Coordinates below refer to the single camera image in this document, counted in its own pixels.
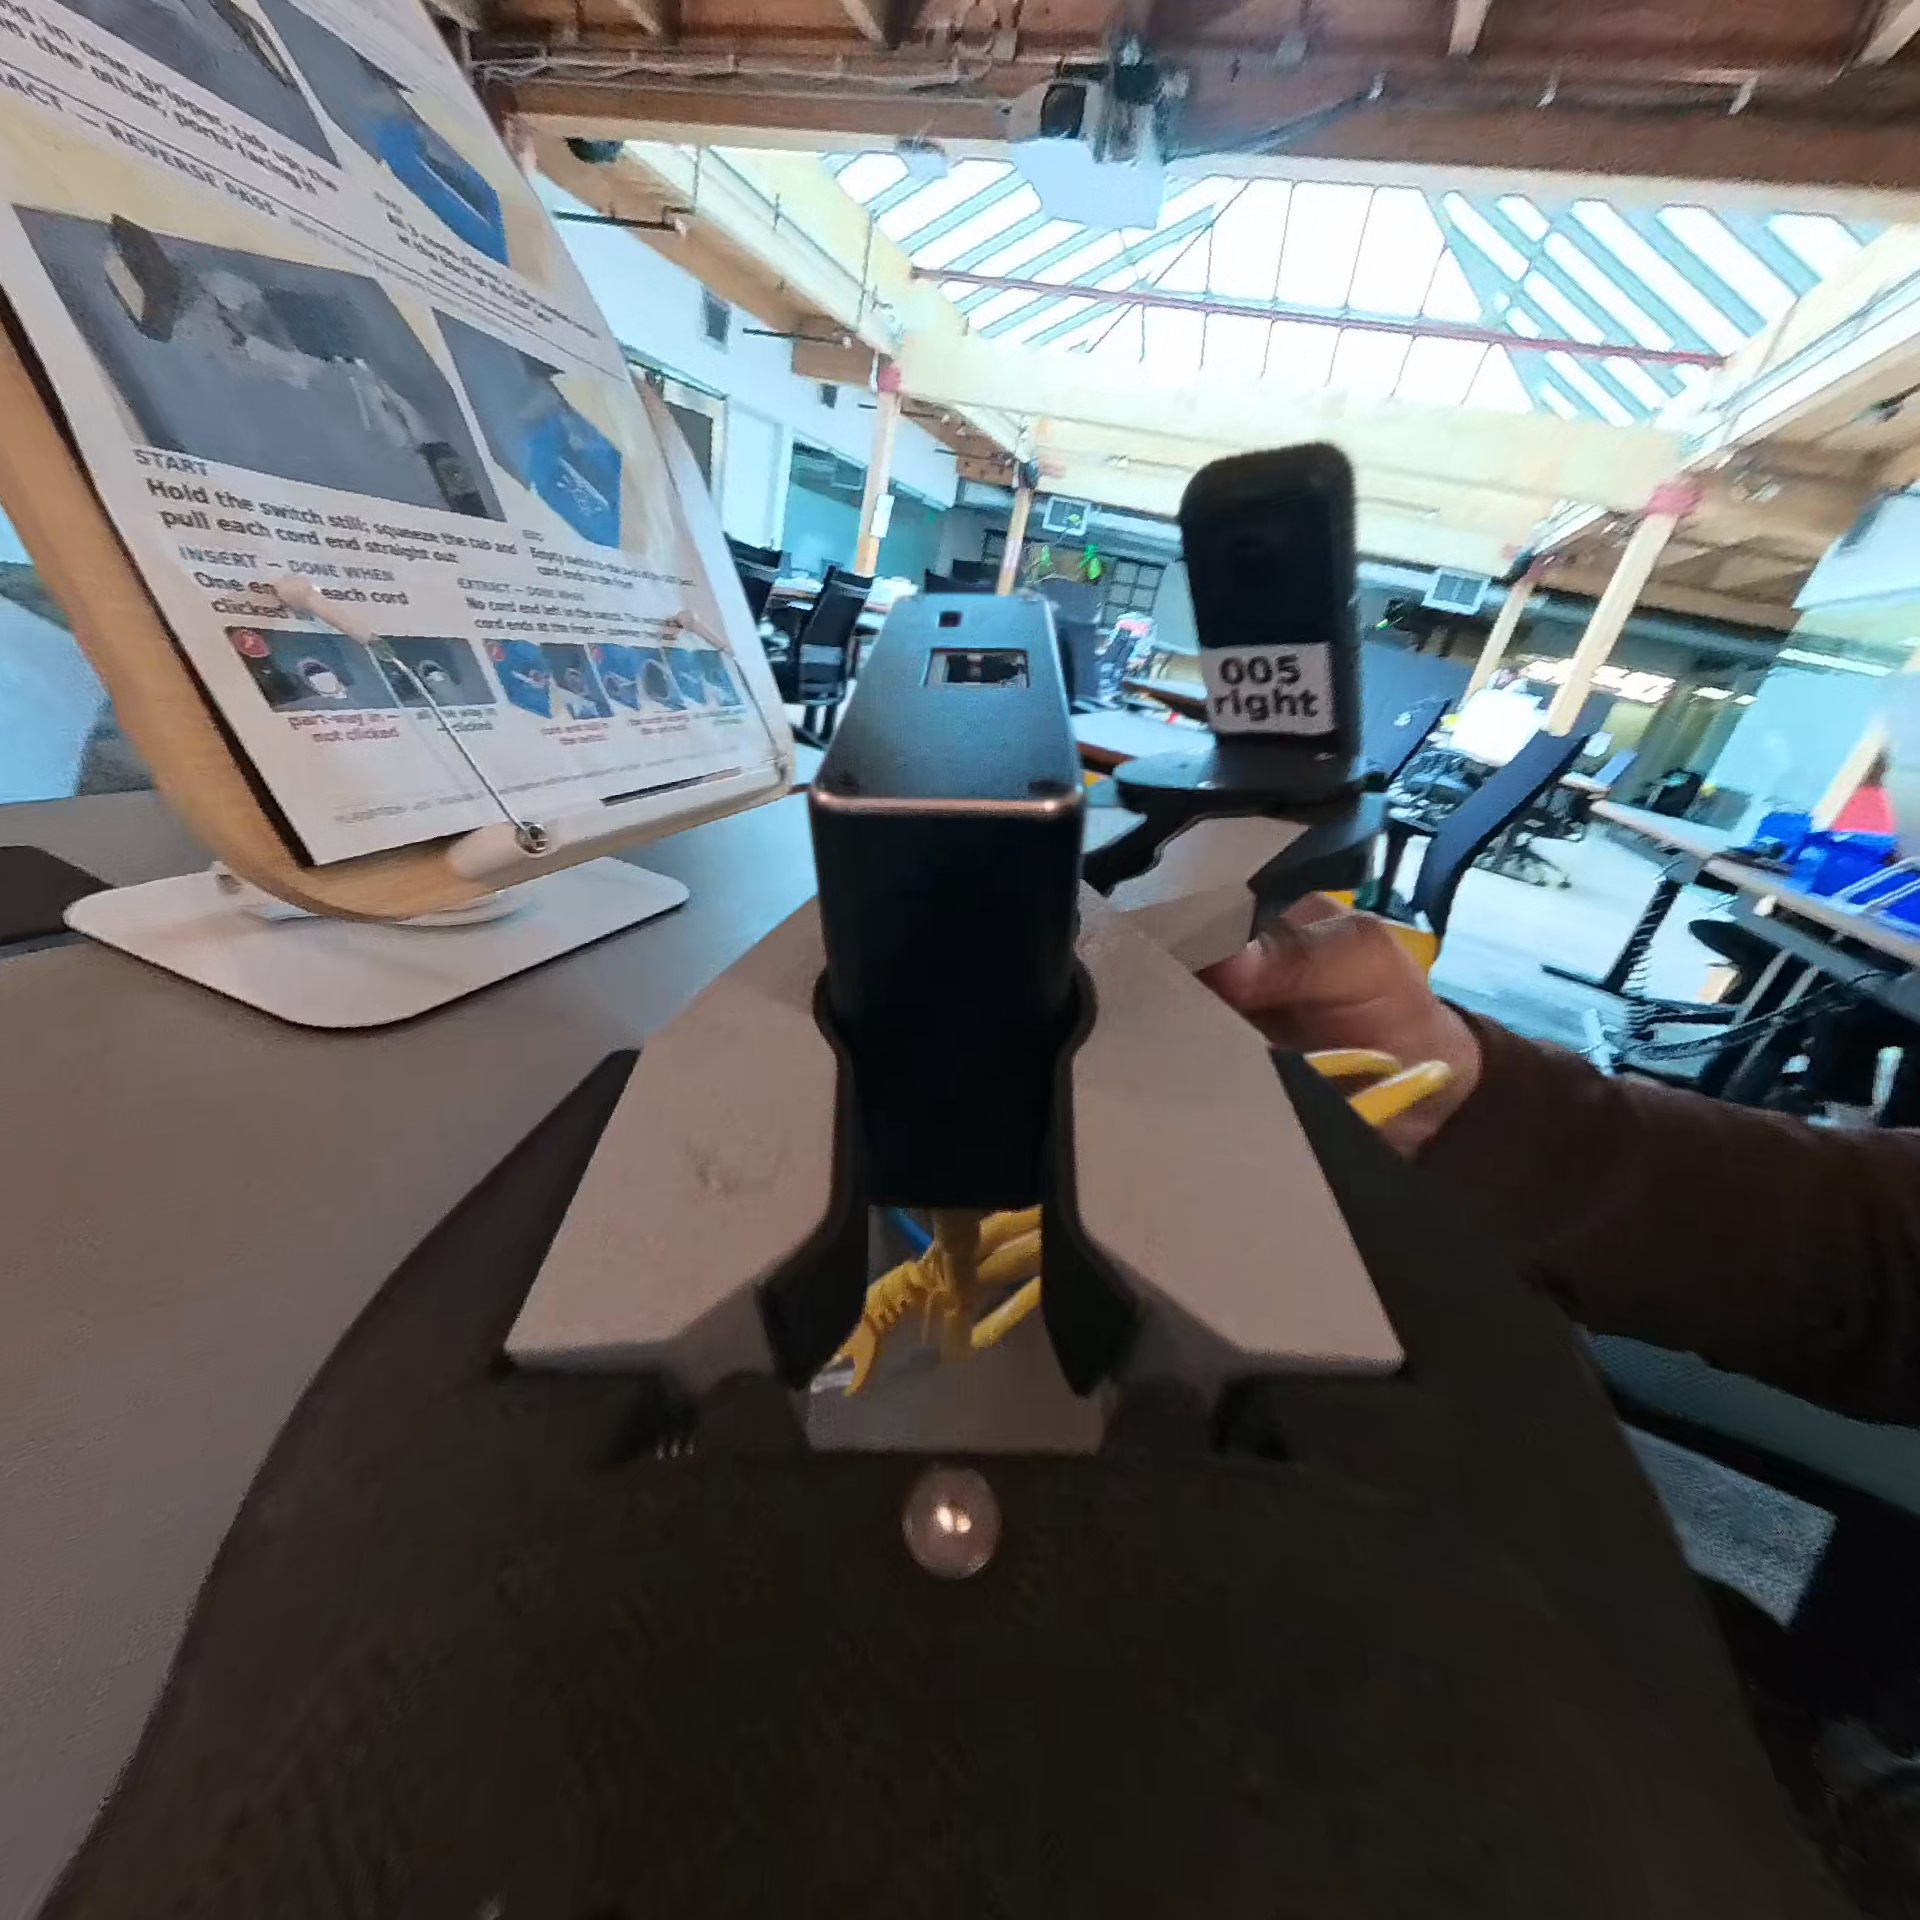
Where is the person's right hand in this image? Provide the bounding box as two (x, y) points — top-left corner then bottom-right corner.
(1200, 896), (1487, 1156)

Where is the yellow ethernet cable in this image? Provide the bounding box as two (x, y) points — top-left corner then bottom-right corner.
(831, 1047), (1454, 1396)

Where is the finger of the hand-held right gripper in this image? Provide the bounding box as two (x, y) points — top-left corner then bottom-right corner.
(1110, 815), (1320, 972)

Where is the black network switch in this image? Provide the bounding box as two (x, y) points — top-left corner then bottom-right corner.
(806, 590), (1087, 1213)

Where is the blue storage bin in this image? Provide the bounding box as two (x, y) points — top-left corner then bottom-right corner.
(1746, 809), (1920, 940)

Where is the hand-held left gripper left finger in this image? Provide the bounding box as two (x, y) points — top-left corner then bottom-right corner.
(502, 937), (874, 1395)

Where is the black office chair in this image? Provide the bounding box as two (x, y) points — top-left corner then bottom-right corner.
(1411, 731), (1596, 940)
(780, 567), (876, 740)

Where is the instruction sheet on wooden stand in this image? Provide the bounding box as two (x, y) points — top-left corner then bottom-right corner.
(0, 0), (797, 1028)

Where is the person's right forearm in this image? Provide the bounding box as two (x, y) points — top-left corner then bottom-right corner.
(1411, 1005), (1920, 1427)

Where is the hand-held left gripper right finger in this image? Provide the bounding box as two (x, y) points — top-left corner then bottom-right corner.
(1047, 896), (1407, 1395)

